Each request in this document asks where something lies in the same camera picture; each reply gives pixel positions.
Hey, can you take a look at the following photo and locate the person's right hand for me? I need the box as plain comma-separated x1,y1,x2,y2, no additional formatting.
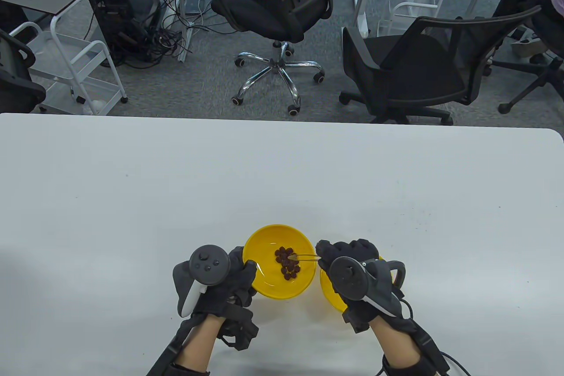
315,238,415,333

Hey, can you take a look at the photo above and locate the black left forearm strap unit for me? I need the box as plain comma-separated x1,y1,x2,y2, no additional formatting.
145,316,199,376

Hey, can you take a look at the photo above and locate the person's left forearm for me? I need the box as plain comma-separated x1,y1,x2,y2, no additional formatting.
176,313,229,376

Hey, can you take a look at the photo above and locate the pile of dark brown raisins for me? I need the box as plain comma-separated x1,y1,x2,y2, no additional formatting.
275,246,302,280

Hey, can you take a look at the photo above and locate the black right forearm strap unit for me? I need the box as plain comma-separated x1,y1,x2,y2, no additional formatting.
405,319,450,376

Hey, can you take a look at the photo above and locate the person's left hand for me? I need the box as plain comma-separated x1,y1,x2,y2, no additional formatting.
196,246,260,319

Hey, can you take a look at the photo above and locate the black mesh office chair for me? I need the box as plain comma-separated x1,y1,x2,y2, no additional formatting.
339,6,542,125

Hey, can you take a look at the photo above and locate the white utility cart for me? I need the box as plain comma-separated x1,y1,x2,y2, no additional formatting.
378,0,451,38
9,15,129,116

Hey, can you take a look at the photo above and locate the black forearm strap unit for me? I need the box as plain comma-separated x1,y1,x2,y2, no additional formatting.
145,316,199,376
405,319,450,376

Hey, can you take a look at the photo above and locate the tangle of black cables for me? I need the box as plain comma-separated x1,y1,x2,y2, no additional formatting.
110,19,192,69

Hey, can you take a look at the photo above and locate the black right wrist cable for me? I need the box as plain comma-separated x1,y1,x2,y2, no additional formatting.
399,299,472,376

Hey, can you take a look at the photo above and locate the person's right forearm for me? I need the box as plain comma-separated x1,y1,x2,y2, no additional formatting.
368,321,423,376

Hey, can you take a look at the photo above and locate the yellow plastic bowl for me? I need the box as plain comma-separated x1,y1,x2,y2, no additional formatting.
320,257,393,314
243,224,316,298

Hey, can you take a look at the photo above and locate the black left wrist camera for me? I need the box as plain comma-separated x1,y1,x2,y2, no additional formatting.
219,303,260,350

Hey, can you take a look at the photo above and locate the black office chair chrome base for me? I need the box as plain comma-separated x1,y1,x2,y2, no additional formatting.
209,0,334,116

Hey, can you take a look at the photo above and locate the grey hand controller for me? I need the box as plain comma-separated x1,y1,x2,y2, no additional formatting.
173,244,231,318
328,256,406,318

